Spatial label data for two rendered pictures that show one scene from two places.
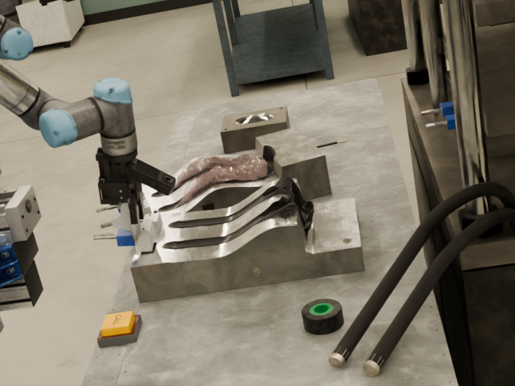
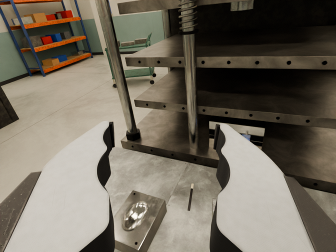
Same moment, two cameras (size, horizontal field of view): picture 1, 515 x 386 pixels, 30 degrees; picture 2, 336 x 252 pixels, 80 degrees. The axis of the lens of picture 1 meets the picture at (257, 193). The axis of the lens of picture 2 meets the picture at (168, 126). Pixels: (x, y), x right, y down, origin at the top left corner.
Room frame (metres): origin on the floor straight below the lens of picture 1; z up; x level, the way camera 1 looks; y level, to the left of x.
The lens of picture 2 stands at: (2.46, 0.34, 1.52)
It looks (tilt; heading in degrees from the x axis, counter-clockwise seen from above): 31 degrees down; 291
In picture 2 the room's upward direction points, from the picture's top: 7 degrees counter-clockwise
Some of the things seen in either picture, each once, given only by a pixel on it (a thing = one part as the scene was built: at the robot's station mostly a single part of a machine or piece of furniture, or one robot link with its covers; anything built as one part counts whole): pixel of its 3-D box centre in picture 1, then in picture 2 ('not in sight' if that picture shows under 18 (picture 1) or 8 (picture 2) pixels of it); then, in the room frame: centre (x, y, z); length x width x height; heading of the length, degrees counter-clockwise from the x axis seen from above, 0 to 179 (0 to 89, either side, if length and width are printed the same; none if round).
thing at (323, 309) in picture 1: (323, 316); not in sight; (1.64, -0.08, 0.82); 0.08 x 0.08 x 0.04
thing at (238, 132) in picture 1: (256, 129); (136, 221); (2.78, -0.03, 0.84); 0.20 x 0.15 x 0.07; 83
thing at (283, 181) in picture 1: (237, 213); not in sight; (1.99, 0.05, 0.92); 0.35 x 0.16 x 0.09; 83
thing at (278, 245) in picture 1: (247, 233); not in sight; (1.98, 0.04, 0.87); 0.50 x 0.26 x 0.14; 83
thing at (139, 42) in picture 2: not in sight; (132, 60); (4.72, -3.77, 0.50); 0.98 x 0.55 x 1.01; 16
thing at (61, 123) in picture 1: (67, 122); not in sight; (1.87, 0.35, 1.24); 0.11 x 0.11 x 0.08; 33
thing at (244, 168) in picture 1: (219, 169); not in sight; (2.34, 0.08, 0.90); 0.26 x 0.18 x 0.08; 101
